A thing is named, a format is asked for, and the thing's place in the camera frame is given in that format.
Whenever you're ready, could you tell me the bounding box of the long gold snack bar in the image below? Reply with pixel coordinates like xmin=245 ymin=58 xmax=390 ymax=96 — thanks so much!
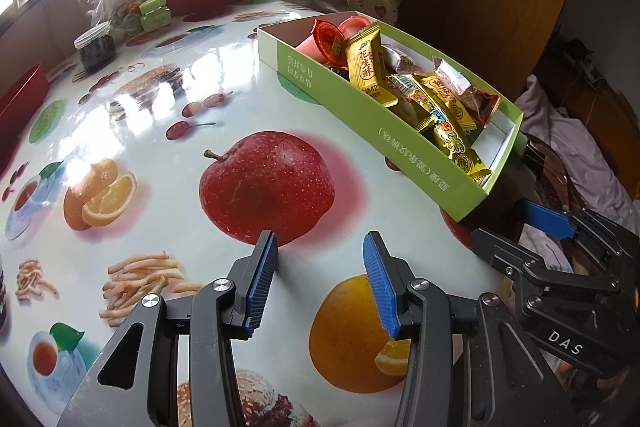
xmin=387 ymin=74 xmax=492 ymax=185
xmin=418 ymin=74 xmax=477 ymax=134

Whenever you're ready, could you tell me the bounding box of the gold peanut candy packet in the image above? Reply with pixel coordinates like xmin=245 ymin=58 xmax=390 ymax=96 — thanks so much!
xmin=345 ymin=24 xmax=398 ymax=108

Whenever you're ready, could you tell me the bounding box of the pink jelly cup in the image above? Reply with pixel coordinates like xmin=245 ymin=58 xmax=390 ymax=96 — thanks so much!
xmin=296 ymin=15 xmax=372 ymax=58

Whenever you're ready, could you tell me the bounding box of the red lid jelly cup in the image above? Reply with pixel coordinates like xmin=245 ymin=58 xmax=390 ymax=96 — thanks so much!
xmin=310 ymin=18 xmax=346 ymax=67

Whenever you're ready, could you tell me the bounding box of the small red snack packet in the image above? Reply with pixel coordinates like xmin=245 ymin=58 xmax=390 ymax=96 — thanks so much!
xmin=463 ymin=86 xmax=501 ymax=128

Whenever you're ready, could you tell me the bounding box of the pile of clothes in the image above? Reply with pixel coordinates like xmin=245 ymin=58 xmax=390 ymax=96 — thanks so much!
xmin=514 ymin=74 xmax=640 ymax=273

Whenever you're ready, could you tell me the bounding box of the green white cardboard box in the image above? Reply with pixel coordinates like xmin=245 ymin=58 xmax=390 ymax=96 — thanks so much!
xmin=257 ymin=12 xmax=524 ymax=221

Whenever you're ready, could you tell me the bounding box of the dark jar with white lid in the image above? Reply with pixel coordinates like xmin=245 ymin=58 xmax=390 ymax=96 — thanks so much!
xmin=74 ymin=22 xmax=116 ymax=74

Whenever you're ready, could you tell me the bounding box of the red oval plastic bowl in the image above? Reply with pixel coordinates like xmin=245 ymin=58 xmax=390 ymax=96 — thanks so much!
xmin=0 ymin=64 xmax=50 ymax=147

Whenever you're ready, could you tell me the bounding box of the small green jar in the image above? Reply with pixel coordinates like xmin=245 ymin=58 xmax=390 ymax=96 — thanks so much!
xmin=139 ymin=0 xmax=171 ymax=32

